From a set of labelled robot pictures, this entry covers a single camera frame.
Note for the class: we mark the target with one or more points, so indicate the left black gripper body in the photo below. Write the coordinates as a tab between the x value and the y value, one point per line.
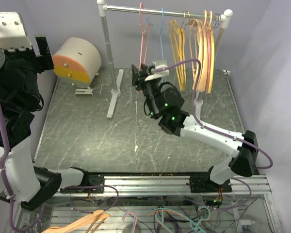
25	60

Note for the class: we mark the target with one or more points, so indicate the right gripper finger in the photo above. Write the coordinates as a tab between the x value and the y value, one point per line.
145	73
136	74

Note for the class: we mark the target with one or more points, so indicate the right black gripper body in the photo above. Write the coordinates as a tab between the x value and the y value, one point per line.
150	89

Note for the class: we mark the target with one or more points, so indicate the red wire hanger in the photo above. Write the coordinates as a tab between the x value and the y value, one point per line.
145	34

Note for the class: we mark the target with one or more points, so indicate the blue wire hanger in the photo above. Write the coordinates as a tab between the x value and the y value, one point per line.
159	31

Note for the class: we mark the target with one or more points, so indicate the yellow plastic hanger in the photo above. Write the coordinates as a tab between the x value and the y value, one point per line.
211	56

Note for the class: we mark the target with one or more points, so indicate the pink plastic hanger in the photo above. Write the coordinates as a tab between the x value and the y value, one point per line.
205	26

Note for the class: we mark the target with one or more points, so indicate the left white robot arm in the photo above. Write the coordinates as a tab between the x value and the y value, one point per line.
31	186

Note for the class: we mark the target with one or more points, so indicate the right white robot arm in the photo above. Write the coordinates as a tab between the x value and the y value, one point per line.
165	102

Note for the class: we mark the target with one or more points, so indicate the beige drum with orange face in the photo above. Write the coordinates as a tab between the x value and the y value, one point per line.
76	63

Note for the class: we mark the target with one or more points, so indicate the white clothes rack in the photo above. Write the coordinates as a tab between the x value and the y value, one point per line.
103	7

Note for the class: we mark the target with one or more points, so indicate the pink blue hanger under table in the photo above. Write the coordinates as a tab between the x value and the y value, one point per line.
131	227

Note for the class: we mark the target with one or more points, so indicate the wooden hanger under table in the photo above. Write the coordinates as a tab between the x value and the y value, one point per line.
93	220

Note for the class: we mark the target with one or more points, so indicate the teal hanger under table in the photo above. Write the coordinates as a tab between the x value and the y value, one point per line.
163	215

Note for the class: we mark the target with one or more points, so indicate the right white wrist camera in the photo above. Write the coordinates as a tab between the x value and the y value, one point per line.
157	70

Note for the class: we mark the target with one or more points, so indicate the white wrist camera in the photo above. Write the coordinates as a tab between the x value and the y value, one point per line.
12	32
157	70

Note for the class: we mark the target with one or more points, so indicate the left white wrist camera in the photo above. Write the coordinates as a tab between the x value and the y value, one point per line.
12	32

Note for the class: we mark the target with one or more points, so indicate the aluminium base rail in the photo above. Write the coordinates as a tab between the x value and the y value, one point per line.
177	186

